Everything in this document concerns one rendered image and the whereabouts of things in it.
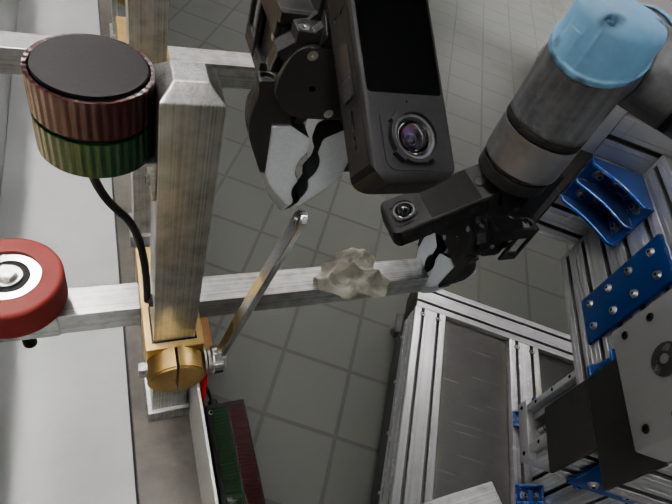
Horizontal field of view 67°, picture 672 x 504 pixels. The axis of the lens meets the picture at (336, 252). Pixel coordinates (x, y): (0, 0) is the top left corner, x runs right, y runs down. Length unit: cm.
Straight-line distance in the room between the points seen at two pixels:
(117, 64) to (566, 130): 34
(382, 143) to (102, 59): 15
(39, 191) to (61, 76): 67
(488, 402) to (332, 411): 41
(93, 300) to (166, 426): 18
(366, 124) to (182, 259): 20
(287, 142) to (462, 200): 24
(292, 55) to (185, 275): 19
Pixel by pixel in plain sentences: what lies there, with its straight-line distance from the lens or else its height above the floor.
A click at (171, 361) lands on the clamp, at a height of 87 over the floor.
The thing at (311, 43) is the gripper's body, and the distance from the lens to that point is 29.
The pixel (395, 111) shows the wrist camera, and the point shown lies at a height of 116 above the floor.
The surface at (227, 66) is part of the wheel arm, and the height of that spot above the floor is 96.
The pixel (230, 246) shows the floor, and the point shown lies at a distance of 167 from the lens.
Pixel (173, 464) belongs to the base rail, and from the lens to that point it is 61.
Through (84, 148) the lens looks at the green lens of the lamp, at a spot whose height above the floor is 110.
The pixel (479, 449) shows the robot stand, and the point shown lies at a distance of 133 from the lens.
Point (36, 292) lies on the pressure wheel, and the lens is 46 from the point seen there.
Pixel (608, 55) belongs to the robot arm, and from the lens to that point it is 45.
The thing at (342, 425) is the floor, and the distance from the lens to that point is 144.
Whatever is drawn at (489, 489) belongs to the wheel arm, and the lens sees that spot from 54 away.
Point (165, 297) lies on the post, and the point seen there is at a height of 94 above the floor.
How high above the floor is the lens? 128
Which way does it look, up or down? 47 degrees down
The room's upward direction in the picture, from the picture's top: 24 degrees clockwise
